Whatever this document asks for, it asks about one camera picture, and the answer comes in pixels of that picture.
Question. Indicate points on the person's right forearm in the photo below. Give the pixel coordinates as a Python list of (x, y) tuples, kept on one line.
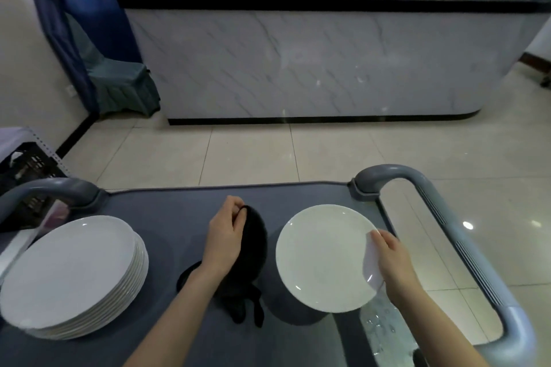
[(439, 332)]

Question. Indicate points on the marble bar counter black top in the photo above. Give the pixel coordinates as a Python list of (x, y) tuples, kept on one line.
[(301, 65)]

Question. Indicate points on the person's left forearm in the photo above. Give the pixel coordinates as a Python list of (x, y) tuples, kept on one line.
[(172, 323)]

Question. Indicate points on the white round plate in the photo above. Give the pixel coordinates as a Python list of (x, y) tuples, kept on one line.
[(323, 259), (69, 268)]

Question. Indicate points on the person's left hand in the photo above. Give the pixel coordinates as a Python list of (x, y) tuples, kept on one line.
[(221, 242)]

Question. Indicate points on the chair with grey-green cover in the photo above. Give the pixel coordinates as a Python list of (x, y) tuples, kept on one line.
[(120, 83)]

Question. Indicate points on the black plastic crate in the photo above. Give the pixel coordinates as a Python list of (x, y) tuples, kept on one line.
[(30, 169)]

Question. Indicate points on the white metal shelf rack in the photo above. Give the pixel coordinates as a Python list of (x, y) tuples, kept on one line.
[(13, 139)]

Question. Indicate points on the small white cup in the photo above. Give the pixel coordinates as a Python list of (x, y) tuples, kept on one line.
[(15, 157)]

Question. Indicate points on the dark blue cleaning cloth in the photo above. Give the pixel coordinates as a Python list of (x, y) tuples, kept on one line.
[(254, 246)]

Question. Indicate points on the person's right hand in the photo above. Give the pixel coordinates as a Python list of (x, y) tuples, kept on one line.
[(396, 272)]

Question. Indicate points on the grey service cart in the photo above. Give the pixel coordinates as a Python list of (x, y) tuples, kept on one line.
[(172, 216)]

